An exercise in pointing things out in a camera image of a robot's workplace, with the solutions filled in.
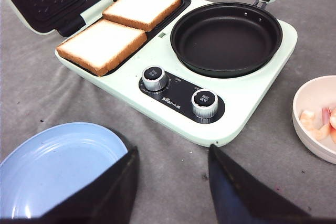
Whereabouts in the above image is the black round frying pan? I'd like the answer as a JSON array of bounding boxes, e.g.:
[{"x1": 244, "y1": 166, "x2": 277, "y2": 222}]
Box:
[{"x1": 170, "y1": 0, "x2": 283, "y2": 78}]

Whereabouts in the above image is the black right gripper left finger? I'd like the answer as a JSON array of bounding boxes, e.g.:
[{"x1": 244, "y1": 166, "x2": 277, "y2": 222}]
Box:
[{"x1": 1, "y1": 146, "x2": 139, "y2": 223}]

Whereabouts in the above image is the right silver control knob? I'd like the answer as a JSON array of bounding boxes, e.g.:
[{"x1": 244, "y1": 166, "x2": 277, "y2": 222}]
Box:
[{"x1": 191, "y1": 89, "x2": 218, "y2": 119}]

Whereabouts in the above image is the beige ribbed bowl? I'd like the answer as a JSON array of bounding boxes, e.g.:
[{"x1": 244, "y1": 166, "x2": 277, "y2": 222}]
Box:
[{"x1": 292, "y1": 75, "x2": 335, "y2": 164}]

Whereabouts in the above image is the white bread slice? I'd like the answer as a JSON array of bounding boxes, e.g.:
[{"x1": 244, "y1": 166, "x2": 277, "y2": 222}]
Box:
[
  {"x1": 56, "y1": 19, "x2": 147, "y2": 76},
  {"x1": 102, "y1": 0, "x2": 181, "y2": 31}
]

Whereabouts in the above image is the blue round plate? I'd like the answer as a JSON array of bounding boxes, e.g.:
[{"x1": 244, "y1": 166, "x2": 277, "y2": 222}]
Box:
[{"x1": 1, "y1": 122, "x2": 128, "y2": 219}]

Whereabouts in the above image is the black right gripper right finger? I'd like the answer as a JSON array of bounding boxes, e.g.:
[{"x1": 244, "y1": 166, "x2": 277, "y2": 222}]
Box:
[{"x1": 208, "y1": 144, "x2": 335, "y2": 223}]

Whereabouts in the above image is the left silver control knob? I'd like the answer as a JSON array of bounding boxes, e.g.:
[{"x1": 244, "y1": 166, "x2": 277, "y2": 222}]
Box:
[{"x1": 142, "y1": 66, "x2": 168, "y2": 91}]

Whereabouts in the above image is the mint green breakfast maker base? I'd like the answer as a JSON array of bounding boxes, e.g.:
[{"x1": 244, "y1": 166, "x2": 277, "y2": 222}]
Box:
[{"x1": 54, "y1": 0, "x2": 299, "y2": 148}]

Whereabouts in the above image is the silver control knob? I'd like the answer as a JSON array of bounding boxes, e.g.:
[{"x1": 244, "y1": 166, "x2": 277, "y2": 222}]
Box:
[
  {"x1": 142, "y1": 66, "x2": 168, "y2": 91},
  {"x1": 191, "y1": 89, "x2": 218, "y2": 119}
]

